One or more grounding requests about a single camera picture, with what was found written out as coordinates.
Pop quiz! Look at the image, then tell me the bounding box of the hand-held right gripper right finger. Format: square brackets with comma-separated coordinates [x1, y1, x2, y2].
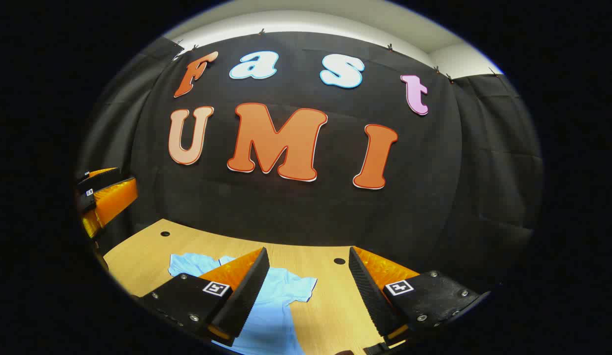
[348, 247, 490, 346]

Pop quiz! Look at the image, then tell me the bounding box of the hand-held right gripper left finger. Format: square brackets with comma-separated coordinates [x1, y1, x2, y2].
[137, 248, 270, 347]

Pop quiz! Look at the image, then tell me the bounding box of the light blue T-shirt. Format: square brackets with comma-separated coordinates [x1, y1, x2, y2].
[168, 253, 318, 355]

